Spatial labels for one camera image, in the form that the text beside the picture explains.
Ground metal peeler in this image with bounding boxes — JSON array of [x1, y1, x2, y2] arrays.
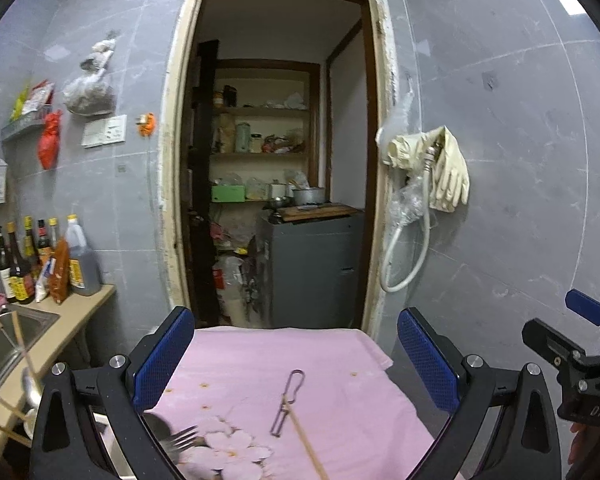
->
[[270, 369, 306, 437]]

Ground red-brown seasoning packet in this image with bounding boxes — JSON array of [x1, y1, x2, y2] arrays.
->
[[47, 239, 71, 305]]

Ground yellow snack packet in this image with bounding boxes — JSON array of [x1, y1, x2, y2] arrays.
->
[[10, 85, 31, 122]]

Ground wooden pantry shelf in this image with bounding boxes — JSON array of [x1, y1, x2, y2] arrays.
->
[[210, 59, 321, 201]]

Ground red plastic bag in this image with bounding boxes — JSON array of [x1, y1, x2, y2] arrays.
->
[[37, 110, 63, 171]]

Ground red and white packet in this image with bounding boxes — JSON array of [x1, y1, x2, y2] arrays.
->
[[22, 80, 55, 116]]

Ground metal ladle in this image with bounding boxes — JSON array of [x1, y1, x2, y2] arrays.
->
[[21, 367, 43, 411]]

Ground wooden board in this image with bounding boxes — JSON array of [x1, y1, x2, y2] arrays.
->
[[280, 202, 353, 222]]

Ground large dark liquid jug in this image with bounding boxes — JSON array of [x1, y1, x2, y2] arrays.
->
[[64, 215, 102, 297]]

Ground metal wall rack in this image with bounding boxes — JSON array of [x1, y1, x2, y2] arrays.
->
[[1, 117, 48, 142]]

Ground wooden chopstick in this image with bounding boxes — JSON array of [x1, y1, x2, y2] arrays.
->
[[286, 406, 331, 480], [0, 380, 31, 423], [0, 304, 31, 361], [11, 311, 46, 401], [0, 417, 33, 447]]

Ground metal pot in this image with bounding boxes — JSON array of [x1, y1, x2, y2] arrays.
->
[[292, 187, 326, 207]]

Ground white hose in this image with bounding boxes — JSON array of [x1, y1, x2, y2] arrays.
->
[[380, 145, 441, 293]]

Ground dark bottle with yellow label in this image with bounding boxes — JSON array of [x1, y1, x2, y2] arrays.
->
[[6, 222, 36, 305]]

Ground white wall socket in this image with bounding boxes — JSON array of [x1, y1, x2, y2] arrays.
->
[[81, 115, 128, 148]]

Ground beige kitchen counter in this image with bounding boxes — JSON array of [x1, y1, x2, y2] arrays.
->
[[0, 284, 117, 461]]

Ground hanging clear bag of dried goods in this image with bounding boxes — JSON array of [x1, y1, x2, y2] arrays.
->
[[62, 30, 118, 117]]

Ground green box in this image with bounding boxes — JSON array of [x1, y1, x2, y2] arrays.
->
[[211, 185, 247, 203]]

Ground person's right hand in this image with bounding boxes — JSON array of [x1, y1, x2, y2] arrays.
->
[[569, 422, 593, 463]]

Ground pink floral cloth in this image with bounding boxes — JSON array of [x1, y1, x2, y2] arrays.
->
[[102, 326, 453, 480]]

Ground grey cabinet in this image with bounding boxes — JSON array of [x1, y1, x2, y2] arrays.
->
[[257, 205, 366, 331]]

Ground black cap sauce bottle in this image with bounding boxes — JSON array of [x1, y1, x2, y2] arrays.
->
[[0, 225, 13, 301]]

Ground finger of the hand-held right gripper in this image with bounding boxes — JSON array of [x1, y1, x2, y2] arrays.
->
[[565, 289, 600, 356], [522, 317, 588, 376]]

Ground pale door frame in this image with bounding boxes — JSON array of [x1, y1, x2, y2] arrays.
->
[[157, 0, 398, 336]]

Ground clear plastic bag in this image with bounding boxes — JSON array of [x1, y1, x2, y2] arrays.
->
[[376, 77, 423, 226]]

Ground white sack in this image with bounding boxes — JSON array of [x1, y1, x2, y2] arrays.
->
[[215, 255, 246, 318]]

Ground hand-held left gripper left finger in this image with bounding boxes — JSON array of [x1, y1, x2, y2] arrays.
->
[[29, 305, 196, 480]]

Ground cream rubber glove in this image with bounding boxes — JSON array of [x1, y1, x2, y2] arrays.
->
[[430, 126, 471, 212], [387, 132, 431, 168]]

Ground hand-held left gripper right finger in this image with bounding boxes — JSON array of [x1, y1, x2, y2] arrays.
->
[[397, 307, 563, 480]]

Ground metal fork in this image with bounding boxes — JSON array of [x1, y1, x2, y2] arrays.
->
[[162, 425, 201, 463]]

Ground steel sink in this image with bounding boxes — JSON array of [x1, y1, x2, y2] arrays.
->
[[0, 305, 61, 408]]

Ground dark wooden door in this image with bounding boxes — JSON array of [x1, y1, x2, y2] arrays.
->
[[182, 40, 218, 326]]

